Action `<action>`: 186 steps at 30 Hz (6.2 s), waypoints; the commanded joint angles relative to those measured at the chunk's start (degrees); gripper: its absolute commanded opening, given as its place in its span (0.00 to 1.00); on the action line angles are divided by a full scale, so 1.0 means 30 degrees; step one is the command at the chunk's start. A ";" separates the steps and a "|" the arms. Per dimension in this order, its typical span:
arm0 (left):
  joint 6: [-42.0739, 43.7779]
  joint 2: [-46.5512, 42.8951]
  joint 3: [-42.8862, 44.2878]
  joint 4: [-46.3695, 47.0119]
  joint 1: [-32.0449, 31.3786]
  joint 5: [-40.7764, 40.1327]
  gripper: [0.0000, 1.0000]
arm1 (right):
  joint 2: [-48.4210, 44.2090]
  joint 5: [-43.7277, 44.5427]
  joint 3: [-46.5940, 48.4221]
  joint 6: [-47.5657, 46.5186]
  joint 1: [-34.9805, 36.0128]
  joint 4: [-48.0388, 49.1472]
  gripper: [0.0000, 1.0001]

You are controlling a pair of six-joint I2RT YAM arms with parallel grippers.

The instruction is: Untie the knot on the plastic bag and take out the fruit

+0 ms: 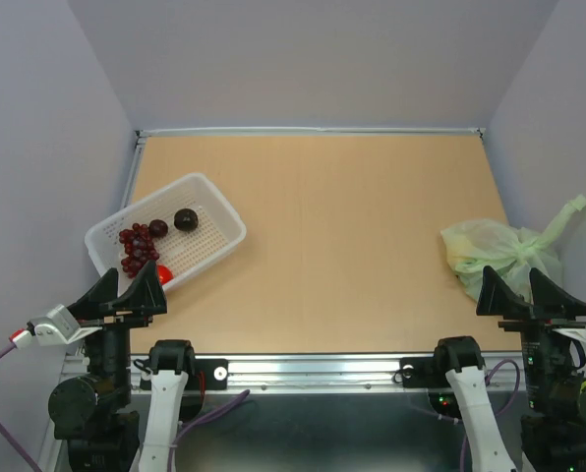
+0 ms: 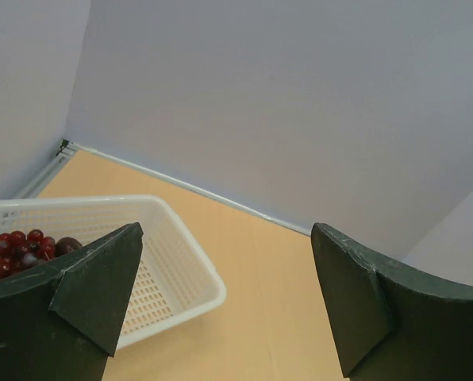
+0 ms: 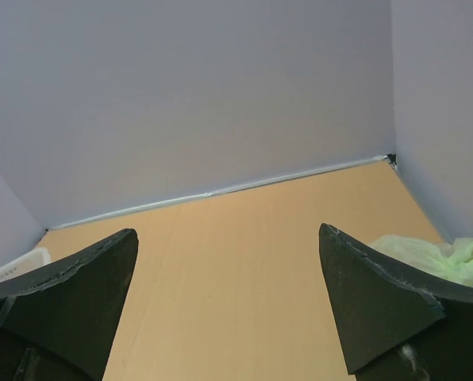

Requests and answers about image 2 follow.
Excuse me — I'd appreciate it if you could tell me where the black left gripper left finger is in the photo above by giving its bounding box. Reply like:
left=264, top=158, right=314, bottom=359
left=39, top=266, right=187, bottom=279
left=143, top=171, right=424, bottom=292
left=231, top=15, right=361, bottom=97
left=0, top=222, right=143, bottom=380

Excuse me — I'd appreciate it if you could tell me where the white plastic basket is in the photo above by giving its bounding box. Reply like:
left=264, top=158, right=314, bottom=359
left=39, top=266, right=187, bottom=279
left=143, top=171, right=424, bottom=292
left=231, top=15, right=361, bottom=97
left=0, top=195, right=227, bottom=348

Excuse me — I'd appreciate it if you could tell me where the red grape bunch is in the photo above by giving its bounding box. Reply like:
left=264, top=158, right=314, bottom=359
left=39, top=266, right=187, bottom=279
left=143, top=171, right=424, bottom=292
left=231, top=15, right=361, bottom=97
left=0, top=229, right=56, bottom=279

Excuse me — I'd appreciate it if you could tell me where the dark plum near grapes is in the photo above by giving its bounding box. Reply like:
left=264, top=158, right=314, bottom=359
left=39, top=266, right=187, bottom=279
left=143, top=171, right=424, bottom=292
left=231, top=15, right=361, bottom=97
left=55, top=237, right=83, bottom=257

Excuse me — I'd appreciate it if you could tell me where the aluminium table edge rail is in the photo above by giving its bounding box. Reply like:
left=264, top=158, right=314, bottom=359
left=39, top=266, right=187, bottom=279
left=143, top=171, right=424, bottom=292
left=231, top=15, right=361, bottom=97
left=13, top=140, right=310, bottom=236

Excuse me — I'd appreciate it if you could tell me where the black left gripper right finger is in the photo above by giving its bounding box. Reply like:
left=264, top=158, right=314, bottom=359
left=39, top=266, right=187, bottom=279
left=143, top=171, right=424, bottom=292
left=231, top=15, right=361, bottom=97
left=311, top=223, right=473, bottom=380

